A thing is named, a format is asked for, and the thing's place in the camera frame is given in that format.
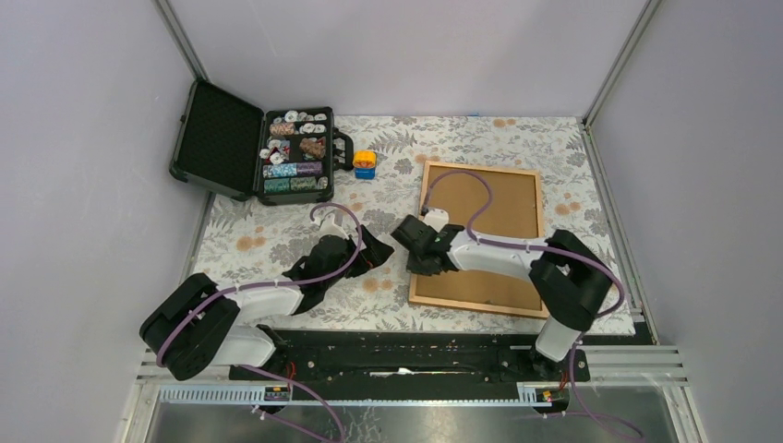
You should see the green poker chip stack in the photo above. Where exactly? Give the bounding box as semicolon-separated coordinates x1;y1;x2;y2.
262;178;292;195

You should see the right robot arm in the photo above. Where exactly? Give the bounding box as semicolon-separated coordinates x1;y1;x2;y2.
391;215;622;380

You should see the cyan poker chip stack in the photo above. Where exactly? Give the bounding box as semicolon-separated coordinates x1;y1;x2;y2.
262;163;297;179

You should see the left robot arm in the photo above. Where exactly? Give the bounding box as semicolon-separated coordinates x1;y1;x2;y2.
139;226;394;381

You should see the purple poker chip stack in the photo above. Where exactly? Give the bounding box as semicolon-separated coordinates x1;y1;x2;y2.
295;162;323;176

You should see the black poker chip case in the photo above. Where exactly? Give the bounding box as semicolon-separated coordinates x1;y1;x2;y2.
169;80;354;206

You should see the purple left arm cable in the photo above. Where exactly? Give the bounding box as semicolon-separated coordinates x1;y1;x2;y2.
155;202;366;443

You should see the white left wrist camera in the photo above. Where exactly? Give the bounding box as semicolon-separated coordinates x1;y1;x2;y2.
319;213;349;240

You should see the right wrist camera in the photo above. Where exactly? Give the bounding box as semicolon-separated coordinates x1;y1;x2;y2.
422;208;450;233

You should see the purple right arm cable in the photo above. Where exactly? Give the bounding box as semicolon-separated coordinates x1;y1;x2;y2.
420;170;646;441

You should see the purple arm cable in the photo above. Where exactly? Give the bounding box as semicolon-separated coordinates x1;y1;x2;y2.
420;170;646;441
155;202;366;443

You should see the orange poker chip roll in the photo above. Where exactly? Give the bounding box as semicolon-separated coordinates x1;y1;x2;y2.
299;138;326;160

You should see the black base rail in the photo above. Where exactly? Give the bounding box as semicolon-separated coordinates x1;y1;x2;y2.
263;329;568;402

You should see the wooden picture frame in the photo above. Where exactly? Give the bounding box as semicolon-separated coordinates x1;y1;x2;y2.
408;160;550;320

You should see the floral patterned table mat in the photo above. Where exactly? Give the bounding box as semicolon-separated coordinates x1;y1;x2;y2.
191;116;618;333

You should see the yellow and blue toy block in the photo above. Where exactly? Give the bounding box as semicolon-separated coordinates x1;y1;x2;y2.
352;150;378;180

